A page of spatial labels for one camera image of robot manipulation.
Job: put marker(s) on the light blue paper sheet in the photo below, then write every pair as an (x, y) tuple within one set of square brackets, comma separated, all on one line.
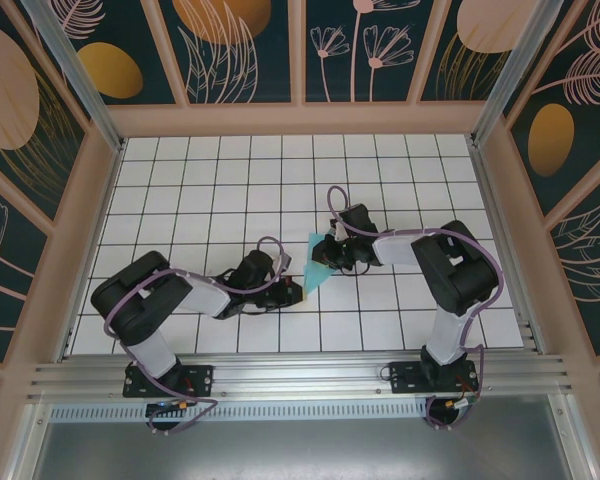
[(312, 280)]

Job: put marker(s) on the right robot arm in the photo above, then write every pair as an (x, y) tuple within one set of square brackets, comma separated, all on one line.
[(455, 270)]

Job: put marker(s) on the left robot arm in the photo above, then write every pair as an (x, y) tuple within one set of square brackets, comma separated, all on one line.
[(140, 280)]

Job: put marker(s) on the grey metal panel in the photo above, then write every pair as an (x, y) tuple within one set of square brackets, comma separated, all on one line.
[(300, 450)]

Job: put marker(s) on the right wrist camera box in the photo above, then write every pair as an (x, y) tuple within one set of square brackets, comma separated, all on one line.
[(332, 232)]

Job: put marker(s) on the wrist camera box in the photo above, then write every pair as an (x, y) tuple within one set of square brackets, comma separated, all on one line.
[(283, 262), (332, 232)]

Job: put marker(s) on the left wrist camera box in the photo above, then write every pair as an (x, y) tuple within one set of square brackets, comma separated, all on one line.
[(283, 262)]

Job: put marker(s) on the long aluminium mounting rail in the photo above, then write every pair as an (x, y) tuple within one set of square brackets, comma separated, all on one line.
[(300, 372)]

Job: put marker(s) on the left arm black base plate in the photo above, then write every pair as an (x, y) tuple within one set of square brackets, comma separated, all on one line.
[(200, 380)]

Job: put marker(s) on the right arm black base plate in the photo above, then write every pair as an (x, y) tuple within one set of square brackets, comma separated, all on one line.
[(405, 377)]

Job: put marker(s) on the aluminium side rail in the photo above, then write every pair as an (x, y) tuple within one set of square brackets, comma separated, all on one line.
[(95, 245), (505, 240)]

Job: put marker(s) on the aluminium corner post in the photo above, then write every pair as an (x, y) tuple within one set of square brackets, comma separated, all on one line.
[(75, 75), (515, 70)]

